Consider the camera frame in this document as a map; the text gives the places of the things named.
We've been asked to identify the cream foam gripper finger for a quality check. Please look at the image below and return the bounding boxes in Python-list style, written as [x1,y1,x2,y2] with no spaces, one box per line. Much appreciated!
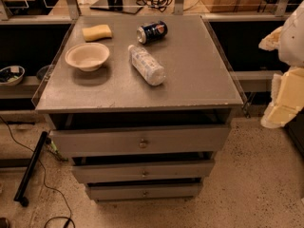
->
[258,27,282,51]

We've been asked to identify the yellow sponge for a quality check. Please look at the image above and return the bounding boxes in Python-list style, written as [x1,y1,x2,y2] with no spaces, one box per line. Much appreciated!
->
[82,25,112,42]

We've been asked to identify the black floor cable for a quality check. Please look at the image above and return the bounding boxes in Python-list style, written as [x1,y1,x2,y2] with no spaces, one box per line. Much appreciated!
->
[0,116,76,228]

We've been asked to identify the beige paper bowl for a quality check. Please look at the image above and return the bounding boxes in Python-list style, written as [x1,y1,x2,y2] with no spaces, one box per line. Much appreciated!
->
[65,43,110,71]

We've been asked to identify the grey metal beam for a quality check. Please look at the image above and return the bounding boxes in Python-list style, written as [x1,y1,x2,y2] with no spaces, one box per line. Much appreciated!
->
[231,70,282,92]

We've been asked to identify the grey top drawer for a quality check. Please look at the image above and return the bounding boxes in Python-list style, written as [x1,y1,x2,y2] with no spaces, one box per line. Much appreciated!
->
[50,125,230,157]

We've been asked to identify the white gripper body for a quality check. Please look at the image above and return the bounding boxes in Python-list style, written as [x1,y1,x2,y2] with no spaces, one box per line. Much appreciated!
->
[260,66,304,128]

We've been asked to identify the grey drawer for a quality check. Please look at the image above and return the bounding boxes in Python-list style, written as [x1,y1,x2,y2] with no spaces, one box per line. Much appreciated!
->
[85,183,202,201]
[50,125,230,157]
[72,160,215,184]

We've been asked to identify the black monitor stand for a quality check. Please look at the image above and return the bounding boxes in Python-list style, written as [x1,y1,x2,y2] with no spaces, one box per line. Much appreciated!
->
[89,0,143,14]

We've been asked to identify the grey middle drawer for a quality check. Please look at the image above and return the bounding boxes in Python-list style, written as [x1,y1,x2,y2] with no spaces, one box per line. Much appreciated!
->
[72,160,215,184]

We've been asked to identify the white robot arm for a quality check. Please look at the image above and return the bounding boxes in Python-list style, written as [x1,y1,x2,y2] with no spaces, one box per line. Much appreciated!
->
[258,1,304,128]

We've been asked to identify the blue pepsi can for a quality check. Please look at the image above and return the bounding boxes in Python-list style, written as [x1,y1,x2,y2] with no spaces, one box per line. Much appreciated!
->
[137,21,168,45]

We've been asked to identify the grey bottom drawer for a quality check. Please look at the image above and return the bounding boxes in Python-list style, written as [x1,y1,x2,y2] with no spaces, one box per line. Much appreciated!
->
[85,183,202,201]

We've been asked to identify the clear plastic water bottle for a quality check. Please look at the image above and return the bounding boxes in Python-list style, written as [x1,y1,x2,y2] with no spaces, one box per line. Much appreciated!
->
[128,45,165,86]

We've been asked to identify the white bowl with items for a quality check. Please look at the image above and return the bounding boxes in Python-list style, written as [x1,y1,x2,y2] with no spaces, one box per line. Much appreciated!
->
[0,66,25,86]

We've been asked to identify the grey drawer cabinet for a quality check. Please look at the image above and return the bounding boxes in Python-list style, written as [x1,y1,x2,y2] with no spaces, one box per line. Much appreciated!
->
[36,15,242,188]

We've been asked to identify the black bar on floor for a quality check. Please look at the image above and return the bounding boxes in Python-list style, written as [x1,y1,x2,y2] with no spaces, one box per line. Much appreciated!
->
[14,131,48,207]

